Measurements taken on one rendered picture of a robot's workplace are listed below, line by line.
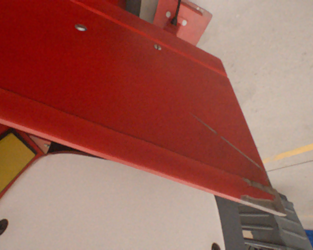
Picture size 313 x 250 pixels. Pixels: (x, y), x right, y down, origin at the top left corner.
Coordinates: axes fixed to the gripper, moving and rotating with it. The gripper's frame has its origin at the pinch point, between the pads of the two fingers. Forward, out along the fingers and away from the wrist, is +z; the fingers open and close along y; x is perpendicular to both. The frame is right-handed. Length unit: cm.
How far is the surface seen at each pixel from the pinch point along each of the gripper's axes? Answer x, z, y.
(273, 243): -148, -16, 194
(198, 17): 0, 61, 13
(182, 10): 0, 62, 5
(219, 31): -3, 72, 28
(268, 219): -146, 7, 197
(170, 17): -3, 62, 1
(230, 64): -14, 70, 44
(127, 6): -7, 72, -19
